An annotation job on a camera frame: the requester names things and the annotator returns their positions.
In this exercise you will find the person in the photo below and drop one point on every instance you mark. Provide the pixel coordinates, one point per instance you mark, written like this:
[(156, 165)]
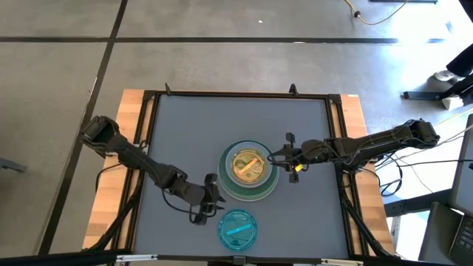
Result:
[(462, 63)]

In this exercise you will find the blue transparent lid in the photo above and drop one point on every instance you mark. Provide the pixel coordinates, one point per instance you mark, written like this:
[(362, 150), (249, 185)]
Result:
[(237, 231)]

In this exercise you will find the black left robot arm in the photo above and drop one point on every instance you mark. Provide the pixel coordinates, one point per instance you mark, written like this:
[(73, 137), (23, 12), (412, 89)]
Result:
[(140, 159)]

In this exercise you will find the grey monitor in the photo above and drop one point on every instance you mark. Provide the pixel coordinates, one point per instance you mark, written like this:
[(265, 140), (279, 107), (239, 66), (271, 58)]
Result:
[(463, 177)]

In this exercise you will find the dark green plastic plate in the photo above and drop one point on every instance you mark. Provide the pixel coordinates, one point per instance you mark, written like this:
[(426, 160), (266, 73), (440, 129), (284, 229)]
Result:
[(222, 173)]

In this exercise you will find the grey table mat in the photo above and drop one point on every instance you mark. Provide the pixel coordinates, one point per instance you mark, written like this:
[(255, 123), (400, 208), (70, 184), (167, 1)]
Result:
[(184, 129)]

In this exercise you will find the grey stand foot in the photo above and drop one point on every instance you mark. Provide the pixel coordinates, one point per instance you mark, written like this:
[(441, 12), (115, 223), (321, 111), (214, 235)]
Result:
[(11, 165)]

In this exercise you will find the clear orange plastic plate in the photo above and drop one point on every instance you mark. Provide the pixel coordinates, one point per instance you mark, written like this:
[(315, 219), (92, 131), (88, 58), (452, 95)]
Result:
[(248, 166)]

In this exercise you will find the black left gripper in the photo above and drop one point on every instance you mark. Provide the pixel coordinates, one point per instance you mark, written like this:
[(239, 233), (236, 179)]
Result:
[(210, 188)]

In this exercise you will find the blue plastic plate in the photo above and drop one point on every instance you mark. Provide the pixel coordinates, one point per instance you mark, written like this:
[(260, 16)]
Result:
[(229, 173)]

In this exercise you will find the black aluminium table frame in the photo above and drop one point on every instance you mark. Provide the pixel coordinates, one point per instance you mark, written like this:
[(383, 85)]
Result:
[(240, 94)]

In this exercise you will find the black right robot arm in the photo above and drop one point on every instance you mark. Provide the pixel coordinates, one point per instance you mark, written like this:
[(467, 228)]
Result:
[(369, 146)]

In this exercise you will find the black stand foot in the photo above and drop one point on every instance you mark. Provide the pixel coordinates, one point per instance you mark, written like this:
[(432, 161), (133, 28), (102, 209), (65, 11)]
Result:
[(421, 95), (414, 204)]

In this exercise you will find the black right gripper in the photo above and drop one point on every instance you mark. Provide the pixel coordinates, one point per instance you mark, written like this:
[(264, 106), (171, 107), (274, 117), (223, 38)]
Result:
[(310, 151)]

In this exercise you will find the yellow tape tag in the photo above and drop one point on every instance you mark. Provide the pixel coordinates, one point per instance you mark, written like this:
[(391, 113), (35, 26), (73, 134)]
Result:
[(298, 167)]

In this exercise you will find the black keyboard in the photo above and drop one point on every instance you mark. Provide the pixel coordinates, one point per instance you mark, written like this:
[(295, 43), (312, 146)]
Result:
[(466, 236)]

